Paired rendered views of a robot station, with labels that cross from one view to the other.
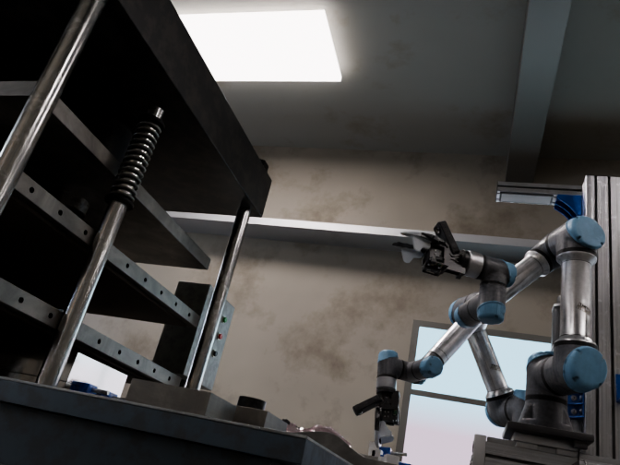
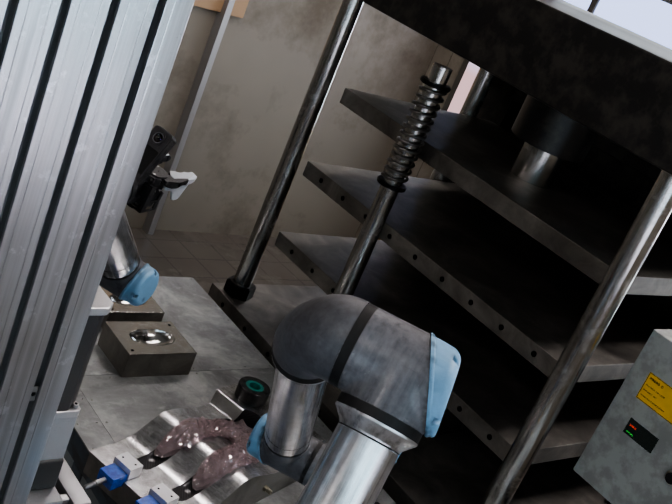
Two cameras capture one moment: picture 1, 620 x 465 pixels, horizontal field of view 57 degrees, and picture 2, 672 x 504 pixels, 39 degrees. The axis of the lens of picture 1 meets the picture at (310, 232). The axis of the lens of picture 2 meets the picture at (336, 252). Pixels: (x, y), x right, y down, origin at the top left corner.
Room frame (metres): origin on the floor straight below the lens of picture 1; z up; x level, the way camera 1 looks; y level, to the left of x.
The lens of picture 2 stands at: (2.56, -1.78, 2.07)
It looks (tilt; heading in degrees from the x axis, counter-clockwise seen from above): 20 degrees down; 114
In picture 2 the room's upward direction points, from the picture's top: 23 degrees clockwise
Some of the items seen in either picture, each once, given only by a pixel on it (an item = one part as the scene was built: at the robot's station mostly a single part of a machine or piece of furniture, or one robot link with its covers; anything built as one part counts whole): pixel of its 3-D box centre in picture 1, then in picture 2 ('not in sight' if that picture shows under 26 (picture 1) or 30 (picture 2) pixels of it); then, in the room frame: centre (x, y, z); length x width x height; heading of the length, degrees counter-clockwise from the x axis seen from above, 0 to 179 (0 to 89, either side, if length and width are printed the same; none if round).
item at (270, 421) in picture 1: (232, 425); (147, 348); (1.34, 0.07, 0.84); 0.20 x 0.15 x 0.07; 70
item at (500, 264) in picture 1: (494, 272); not in sight; (1.52, -0.56, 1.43); 0.11 x 0.08 x 0.09; 97
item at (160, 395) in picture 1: (181, 408); (124, 308); (1.17, 0.17, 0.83); 0.17 x 0.13 x 0.06; 70
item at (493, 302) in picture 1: (488, 304); not in sight; (1.54, -0.55, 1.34); 0.11 x 0.08 x 0.11; 7
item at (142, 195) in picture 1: (61, 192); (538, 189); (1.87, 0.90, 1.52); 1.10 x 0.70 x 0.05; 160
